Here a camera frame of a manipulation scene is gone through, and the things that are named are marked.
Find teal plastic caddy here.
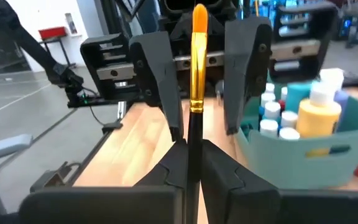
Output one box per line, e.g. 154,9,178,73
234,70,358,190

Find black paintbrush orange bristles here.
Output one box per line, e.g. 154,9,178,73
185,3,209,224

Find large yellow paint bottle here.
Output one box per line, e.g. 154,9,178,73
295,81,343,140

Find grey metal bench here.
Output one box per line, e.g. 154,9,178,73
0,133,33,215

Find large periwinkle paint bottle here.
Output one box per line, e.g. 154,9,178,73
319,67,351,110

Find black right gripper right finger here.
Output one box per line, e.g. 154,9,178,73
201,139,358,224

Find red top cart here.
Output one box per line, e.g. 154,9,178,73
38,26,76,68

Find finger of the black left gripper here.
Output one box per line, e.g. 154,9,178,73
129,30,185,142
223,17,273,136

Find small green paint bottle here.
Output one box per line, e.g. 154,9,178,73
278,127,301,141
280,111,299,128

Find large teal paint bottle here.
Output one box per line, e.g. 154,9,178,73
285,81,313,113

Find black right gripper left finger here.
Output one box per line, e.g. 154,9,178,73
17,139,188,224

